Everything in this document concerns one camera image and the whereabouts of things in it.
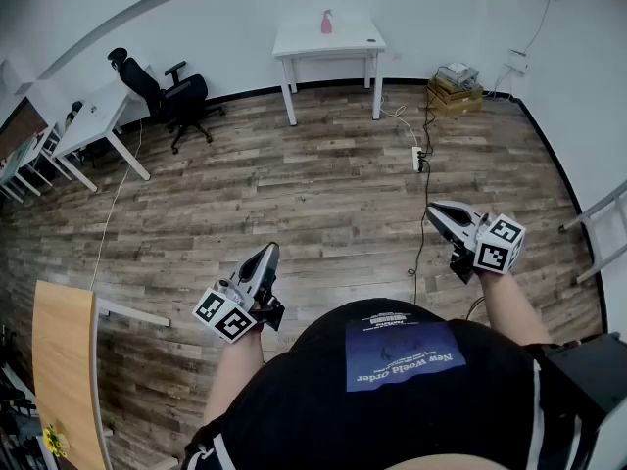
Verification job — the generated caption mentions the white wall cable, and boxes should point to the white wall cable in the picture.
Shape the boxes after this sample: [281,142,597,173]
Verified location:
[518,0,559,56]

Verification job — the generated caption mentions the person's black t-shirt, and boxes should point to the person's black t-shirt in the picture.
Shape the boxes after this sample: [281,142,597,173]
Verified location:
[183,299,584,470]

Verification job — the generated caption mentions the white power strip cable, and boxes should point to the white power strip cable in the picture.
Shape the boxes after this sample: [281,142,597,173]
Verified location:
[379,95,422,149]

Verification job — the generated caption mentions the person's left forearm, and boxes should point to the person's left forearm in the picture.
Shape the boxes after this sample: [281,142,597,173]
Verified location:
[203,328,268,425]

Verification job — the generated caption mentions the grey device box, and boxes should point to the grey device box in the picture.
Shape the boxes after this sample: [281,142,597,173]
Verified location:
[435,62,481,86]

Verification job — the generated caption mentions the cluttered equipment rack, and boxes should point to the cluttered equipment rack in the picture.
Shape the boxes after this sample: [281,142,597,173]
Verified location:
[0,325,50,470]

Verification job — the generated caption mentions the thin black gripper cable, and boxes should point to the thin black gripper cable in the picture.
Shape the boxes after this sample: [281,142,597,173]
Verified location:
[464,295,486,322]

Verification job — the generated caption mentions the white table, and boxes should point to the white table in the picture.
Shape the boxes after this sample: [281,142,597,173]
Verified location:
[271,10,388,127]

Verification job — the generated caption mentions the yellow flowers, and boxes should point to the yellow flowers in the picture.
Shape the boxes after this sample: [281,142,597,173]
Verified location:
[41,423,70,459]

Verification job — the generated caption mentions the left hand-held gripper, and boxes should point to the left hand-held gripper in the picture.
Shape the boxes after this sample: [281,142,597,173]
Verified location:
[192,241,286,345]

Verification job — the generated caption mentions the white metal chair frame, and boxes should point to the white metal chair frame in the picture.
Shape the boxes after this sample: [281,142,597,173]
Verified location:
[557,178,627,286]

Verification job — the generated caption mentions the black worn equipment box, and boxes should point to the black worn equipment box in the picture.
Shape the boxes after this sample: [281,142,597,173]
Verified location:
[541,331,627,428]

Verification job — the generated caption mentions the person's right forearm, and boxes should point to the person's right forearm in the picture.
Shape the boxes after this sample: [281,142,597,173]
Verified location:
[479,269,553,347]

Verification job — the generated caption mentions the black power cable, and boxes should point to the black power cable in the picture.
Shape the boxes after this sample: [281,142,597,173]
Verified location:
[408,108,436,293]

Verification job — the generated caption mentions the brown wooden board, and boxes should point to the brown wooden board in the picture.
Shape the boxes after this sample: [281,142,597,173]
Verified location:
[0,100,50,161]

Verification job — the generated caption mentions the pale floor cable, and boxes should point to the pale floor cable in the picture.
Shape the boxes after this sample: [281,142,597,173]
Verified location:
[90,119,143,291]

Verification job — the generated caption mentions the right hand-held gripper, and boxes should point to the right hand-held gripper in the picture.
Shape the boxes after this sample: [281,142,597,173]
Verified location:
[425,200,526,286]

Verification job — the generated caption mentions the black office chair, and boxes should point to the black office chair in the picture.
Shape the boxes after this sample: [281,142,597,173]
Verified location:
[107,46,226,155]

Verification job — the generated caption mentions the white desk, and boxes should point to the white desk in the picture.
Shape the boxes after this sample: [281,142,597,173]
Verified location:
[51,73,153,194]
[0,124,72,205]

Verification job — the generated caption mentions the white wall socket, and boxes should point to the white wall socket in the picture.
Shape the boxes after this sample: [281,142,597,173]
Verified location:
[502,48,530,76]

